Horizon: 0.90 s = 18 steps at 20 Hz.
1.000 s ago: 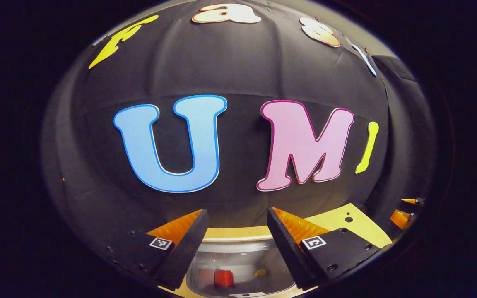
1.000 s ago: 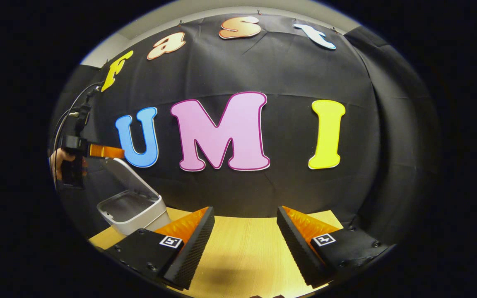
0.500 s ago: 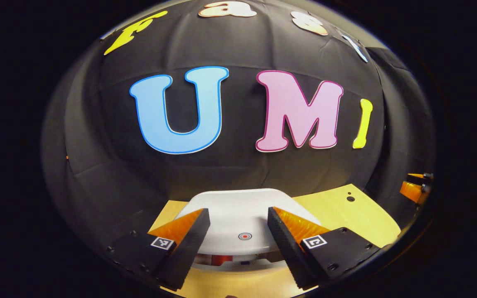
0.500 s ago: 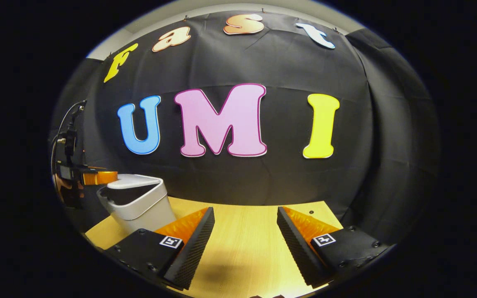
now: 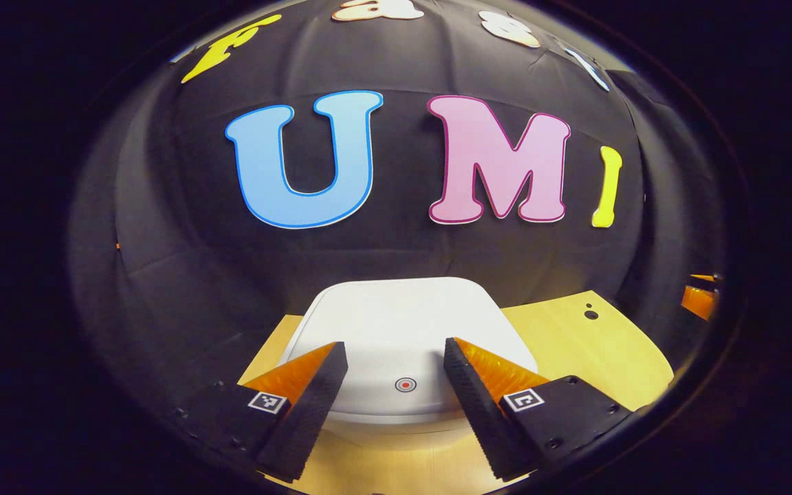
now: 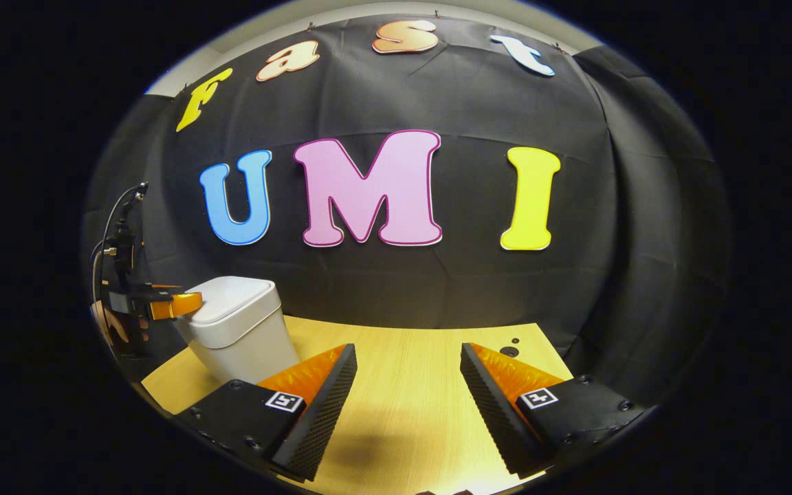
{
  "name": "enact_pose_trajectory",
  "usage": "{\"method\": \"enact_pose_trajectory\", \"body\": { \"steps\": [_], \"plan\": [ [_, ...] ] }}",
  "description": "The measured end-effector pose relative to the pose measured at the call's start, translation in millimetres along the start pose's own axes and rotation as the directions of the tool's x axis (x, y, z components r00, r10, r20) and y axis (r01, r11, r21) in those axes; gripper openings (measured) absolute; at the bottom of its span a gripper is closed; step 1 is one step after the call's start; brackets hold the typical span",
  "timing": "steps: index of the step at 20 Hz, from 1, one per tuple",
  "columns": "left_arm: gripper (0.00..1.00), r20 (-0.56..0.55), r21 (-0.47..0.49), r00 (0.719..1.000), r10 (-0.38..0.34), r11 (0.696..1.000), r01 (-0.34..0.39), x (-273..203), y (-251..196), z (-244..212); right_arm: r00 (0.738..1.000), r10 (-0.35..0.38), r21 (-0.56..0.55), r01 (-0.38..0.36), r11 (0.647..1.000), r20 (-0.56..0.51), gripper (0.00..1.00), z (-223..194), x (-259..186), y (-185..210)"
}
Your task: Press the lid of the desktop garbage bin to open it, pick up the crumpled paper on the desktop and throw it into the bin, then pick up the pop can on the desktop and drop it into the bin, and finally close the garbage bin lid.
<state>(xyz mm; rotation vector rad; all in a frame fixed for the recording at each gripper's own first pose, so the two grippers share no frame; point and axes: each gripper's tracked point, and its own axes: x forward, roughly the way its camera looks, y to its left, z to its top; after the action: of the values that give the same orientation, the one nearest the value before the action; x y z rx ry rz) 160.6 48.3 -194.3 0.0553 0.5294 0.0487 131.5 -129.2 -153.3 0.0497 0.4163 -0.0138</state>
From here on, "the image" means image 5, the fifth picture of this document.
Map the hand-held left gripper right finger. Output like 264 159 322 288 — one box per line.
443 337 635 482

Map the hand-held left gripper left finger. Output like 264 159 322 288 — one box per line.
176 342 349 483

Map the white desktop garbage bin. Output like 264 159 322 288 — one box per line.
279 277 540 441

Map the wooden desktop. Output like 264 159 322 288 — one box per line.
238 290 676 495

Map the black backdrop cloth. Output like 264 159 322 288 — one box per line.
69 0 728 420

